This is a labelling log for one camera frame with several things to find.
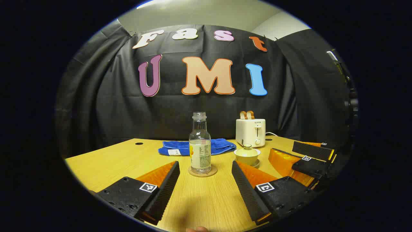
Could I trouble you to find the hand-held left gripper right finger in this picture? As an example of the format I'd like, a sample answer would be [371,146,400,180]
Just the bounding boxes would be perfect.
[231,160,319,226]

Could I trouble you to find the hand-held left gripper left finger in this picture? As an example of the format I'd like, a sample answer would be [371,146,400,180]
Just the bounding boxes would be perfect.
[97,160,181,226]

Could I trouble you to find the pale yellow teacup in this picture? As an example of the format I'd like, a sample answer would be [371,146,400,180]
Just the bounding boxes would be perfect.
[234,148,261,165]

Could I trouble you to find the round cork coaster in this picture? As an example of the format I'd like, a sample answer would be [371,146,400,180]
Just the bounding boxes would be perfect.
[188,165,218,178]

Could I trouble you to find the pale yellow teacup lid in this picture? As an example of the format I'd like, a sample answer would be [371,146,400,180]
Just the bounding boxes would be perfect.
[238,144,258,156]

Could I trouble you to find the clear water bottle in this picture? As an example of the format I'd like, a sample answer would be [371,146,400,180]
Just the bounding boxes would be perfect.
[189,112,212,174]

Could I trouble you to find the white saucer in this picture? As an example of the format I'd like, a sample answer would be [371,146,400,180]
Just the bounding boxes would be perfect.
[237,159,261,169]

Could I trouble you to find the blue towel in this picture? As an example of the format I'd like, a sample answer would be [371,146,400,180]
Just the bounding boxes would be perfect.
[158,138,237,157]

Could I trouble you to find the white toaster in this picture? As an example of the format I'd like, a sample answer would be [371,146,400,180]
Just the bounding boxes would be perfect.
[236,118,266,148]

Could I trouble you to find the black backdrop cloth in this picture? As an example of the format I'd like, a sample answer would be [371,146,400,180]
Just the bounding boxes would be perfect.
[55,19,358,158]

